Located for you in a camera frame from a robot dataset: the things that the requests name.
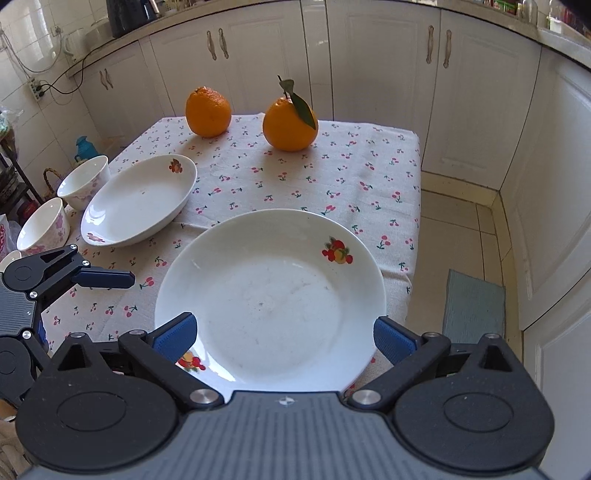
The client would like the blue thermos jug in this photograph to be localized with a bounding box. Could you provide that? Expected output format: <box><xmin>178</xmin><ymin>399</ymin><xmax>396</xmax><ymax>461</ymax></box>
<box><xmin>74</xmin><ymin>136</ymin><xmax>99</xmax><ymax>163</ymax></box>

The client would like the wicker basket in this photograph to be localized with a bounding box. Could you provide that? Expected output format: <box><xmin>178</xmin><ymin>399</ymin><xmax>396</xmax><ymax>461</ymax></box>
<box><xmin>42</xmin><ymin>167</ymin><xmax>64</xmax><ymax>200</ymax></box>

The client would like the bumpy orange without leaf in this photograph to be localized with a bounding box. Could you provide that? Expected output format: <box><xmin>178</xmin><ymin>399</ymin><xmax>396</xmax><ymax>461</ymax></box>
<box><xmin>185</xmin><ymin>86</ymin><xmax>231</xmax><ymax>138</ymax></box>

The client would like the white floral bowl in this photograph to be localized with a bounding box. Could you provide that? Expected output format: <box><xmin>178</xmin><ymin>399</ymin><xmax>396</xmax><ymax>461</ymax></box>
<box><xmin>17</xmin><ymin>198</ymin><xmax>70</xmax><ymax>256</ymax></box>
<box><xmin>57</xmin><ymin>155</ymin><xmax>110</xmax><ymax>212</ymax></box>
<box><xmin>0</xmin><ymin>250</ymin><xmax>22</xmax><ymax>273</ymax></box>

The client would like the grey floor mat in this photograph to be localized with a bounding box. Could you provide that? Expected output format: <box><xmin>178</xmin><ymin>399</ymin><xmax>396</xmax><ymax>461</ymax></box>
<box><xmin>443</xmin><ymin>270</ymin><xmax>506</xmax><ymax>344</ymax></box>

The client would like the white electric kettle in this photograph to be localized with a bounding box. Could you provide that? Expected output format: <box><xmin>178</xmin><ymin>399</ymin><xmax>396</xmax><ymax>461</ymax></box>
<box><xmin>63</xmin><ymin>28</ymin><xmax>89</xmax><ymax>63</ymax></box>

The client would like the white deep plate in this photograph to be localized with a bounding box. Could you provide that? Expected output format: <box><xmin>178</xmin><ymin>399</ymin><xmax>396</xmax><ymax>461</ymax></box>
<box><xmin>80</xmin><ymin>154</ymin><xmax>198</xmax><ymax>247</ymax></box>
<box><xmin>154</xmin><ymin>209</ymin><xmax>387</xmax><ymax>398</ymax></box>

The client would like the orange with green leaf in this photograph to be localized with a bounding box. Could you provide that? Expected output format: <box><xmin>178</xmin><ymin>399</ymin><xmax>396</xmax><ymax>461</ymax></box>
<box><xmin>263</xmin><ymin>76</ymin><xmax>318</xmax><ymax>152</ymax></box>

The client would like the white power strip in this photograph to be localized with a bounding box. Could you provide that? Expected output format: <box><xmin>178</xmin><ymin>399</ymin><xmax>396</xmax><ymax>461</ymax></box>
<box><xmin>27</xmin><ymin>78</ymin><xmax>46</xmax><ymax>102</ymax></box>

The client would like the cherry print tablecloth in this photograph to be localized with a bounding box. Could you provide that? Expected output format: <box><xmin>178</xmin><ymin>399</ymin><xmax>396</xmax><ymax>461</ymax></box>
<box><xmin>40</xmin><ymin>114</ymin><xmax>423</xmax><ymax>398</ymax></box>

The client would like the black air fryer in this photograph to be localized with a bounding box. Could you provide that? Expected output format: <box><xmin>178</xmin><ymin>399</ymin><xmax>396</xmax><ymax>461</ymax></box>
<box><xmin>106</xmin><ymin>0</ymin><xmax>160</xmax><ymax>38</ymax></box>

